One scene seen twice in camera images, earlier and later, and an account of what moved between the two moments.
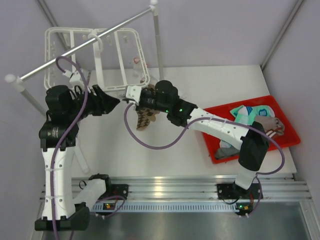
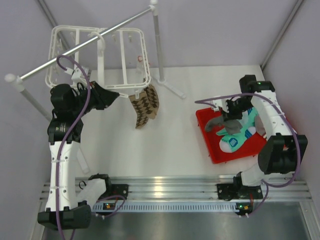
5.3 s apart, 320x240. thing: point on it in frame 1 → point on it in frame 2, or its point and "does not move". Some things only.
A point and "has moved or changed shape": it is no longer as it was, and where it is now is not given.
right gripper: [140, 104] → [231, 115]
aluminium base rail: [188, 194] does not move
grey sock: [226, 151] has moved or changed shape
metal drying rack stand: [18, 81] does not move
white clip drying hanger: [116, 62] does not move
